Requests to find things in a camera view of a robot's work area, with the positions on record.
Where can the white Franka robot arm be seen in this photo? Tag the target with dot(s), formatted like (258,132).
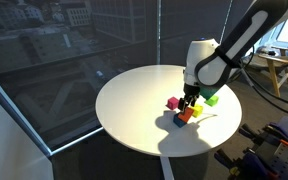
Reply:
(217,50)

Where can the green block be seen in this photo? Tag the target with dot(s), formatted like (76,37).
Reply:
(212,100)

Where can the purple orange spring clamp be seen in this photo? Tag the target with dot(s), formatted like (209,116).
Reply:
(250,163)
(277,135)

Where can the window corner post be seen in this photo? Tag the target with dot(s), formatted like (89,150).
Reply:
(226,20)

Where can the wooden lounge chair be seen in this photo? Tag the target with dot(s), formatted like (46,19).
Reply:
(277,63)

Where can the magenta block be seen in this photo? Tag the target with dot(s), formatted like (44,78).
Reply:
(172,103)

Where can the metal window sill rail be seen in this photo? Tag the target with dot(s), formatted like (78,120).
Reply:
(17,116)

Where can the orange block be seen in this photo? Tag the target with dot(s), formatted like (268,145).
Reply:
(185,116)

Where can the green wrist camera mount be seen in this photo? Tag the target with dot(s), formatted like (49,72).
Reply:
(209,92)

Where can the perforated metal breadboard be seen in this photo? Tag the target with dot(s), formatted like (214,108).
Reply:
(287,160)

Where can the yellow block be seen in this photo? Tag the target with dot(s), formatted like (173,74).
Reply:
(198,110)

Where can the metal window mullion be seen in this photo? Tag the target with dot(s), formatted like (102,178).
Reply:
(158,33)

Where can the blue block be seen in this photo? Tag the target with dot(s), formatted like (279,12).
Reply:
(178,122)

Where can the white table base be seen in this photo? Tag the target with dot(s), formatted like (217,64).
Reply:
(167,168)

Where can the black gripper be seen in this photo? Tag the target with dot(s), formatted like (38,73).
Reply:
(191,90)

